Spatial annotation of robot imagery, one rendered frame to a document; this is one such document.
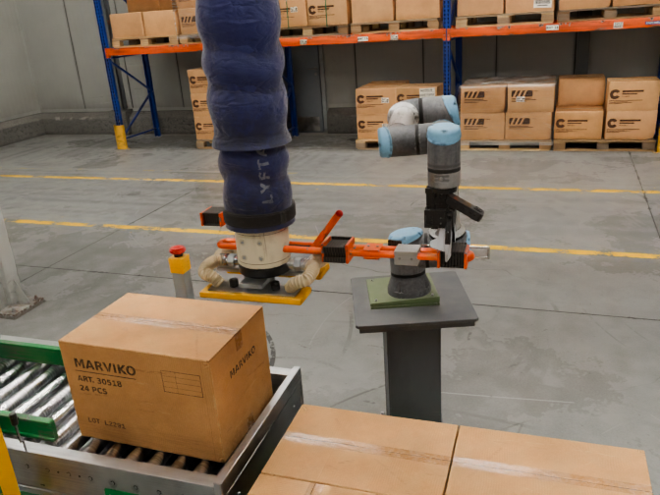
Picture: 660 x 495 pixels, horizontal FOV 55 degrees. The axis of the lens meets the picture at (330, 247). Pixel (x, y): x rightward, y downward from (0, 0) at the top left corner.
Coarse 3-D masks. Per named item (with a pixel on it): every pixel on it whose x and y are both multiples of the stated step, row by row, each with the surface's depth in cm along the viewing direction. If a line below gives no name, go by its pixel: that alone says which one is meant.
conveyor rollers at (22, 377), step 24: (0, 360) 298; (24, 360) 290; (0, 384) 276; (24, 384) 277; (48, 384) 270; (0, 408) 256; (24, 408) 255; (48, 408) 255; (72, 408) 254; (72, 432) 242; (120, 456) 227; (144, 456) 225; (168, 456) 223
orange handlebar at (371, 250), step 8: (224, 240) 207; (232, 240) 206; (224, 248) 204; (232, 248) 203; (288, 248) 196; (296, 248) 196; (304, 248) 195; (312, 248) 194; (320, 248) 193; (352, 248) 191; (360, 248) 193; (368, 248) 189; (376, 248) 189; (384, 248) 191; (392, 248) 190; (424, 248) 188; (432, 248) 187; (368, 256) 189; (376, 256) 188; (384, 256) 188; (392, 256) 187; (424, 256) 184; (432, 256) 183; (440, 256) 182; (472, 256) 181
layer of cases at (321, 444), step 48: (288, 432) 228; (336, 432) 227; (384, 432) 225; (432, 432) 223; (480, 432) 221; (288, 480) 205; (336, 480) 204; (384, 480) 202; (432, 480) 200; (480, 480) 199; (528, 480) 198; (576, 480) 196; (624, 480) 195
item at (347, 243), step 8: (328, 240) 196; (336, 240) 197; (344, 240) 197; (352, 240) 193; (328, 248) 190; (336, 248) 189; (344, 248) 189; (328, 256) 191; (336, 256) 191; (344, 256) 190; (352, 256) 194
